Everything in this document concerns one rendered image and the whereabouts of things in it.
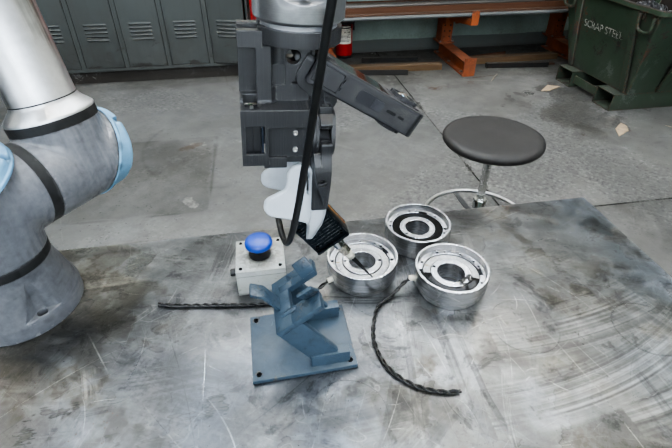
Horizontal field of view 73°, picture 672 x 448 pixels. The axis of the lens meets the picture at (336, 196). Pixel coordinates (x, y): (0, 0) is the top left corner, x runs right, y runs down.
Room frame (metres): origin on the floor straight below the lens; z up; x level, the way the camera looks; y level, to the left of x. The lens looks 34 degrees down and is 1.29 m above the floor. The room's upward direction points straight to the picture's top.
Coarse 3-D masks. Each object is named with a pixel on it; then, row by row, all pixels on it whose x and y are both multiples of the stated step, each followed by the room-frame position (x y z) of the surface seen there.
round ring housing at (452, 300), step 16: (432, 256) 0.52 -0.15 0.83; (464, 256) 0.52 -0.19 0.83; (480, 256) 0.51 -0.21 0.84; (416, 272) 0.48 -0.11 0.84; (432, 272) 0.49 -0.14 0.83; (448, 272) 0.51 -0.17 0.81; (464, 272) 0.49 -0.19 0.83; (480, 272) 0.49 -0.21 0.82; (432, 288) 0.45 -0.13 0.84; (480, 288) 0.44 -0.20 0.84; (448, 304) 0.44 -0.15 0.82; (464, 304) 0.43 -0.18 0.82
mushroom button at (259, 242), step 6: (252, 234) 0.52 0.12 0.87; (258, 234) 0.52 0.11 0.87; (264, 234) 0.52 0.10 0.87; (246, 240) 0.51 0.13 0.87; (252, 240) 0.50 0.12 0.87; (258, 240) 0.50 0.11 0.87; (264, 240) 0.50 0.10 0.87; (270, 240) 0.51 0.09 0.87; (246, 246) 0.50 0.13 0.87; (252, 246) 0.49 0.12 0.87; (258, 246) 0.49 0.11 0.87; (264, 246) 0.49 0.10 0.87; (270, 246) 0.50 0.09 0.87; (252, 252) 0.49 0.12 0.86; (258, 252) 0.49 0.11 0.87
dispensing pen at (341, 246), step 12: (336, 216) 0.39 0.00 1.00; (300, 228) 0.37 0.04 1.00; (324, 228) 0.38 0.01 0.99; (336, 228) 0.38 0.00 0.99; (312, 240) 0.38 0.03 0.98; (324, 240) 0.38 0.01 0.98; (336, 240) 0.38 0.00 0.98; (348, 252) 0.39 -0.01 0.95; (360, 264) 0.40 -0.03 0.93; (372, 276) 0.40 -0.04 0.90
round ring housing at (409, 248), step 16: (400, 208) 0.63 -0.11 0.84; (416, 208) 0.64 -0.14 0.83; (432, 208) 0.63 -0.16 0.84; (400, 224) 0.60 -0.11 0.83; (416, 224) 0.61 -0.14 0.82; (432, 224) 0.60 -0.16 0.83; (448, 224) 0.59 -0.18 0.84; (400, 240) 0.55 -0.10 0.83; (416, 240) 0.54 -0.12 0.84; (432, 240) 0.54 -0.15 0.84; (448, 240) 0.57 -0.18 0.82; (416, 256) 0.55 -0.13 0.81
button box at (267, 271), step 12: (276, 240) 0.54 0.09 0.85; (240, 252) 0.51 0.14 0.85; (264, 252) 0.51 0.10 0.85; (276, 252) 0.51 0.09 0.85; (240, 264) 0.49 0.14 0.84; (252, 264) 0.49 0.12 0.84; (264, 264) 0.49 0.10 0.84; (276, 264) 0.49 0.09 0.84; (240, 276) 0.47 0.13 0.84; (252, 276) 0.47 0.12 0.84; (264, 276) 0.47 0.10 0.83; (276, 276) 0.48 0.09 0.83; (240, 288) 0.47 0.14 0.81
